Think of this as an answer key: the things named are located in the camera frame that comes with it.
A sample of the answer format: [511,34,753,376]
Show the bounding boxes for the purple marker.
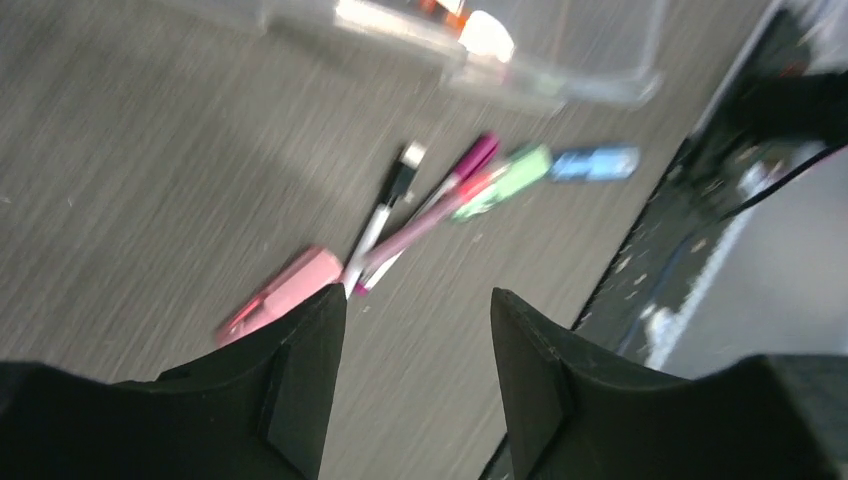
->
[353,132,500,296]

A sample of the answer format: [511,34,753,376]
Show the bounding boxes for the clear plastic drawer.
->
[178,1,668,115]

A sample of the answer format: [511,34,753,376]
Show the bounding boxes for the green highlighter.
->
[451,144,553,222]

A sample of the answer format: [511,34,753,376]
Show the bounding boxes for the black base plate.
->
[476,0,848,480]

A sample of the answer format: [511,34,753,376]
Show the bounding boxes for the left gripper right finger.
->
[490,288,847,479]

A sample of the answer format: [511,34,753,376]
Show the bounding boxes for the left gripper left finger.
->
[1,284,347,479]

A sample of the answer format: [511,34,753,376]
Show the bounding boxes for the pink highlighter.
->
[216,246,342,347]

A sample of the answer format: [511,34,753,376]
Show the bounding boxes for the black white marker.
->
[340,142,426,299]

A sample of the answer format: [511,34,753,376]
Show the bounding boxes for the pink pen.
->
[363,160,510,273]

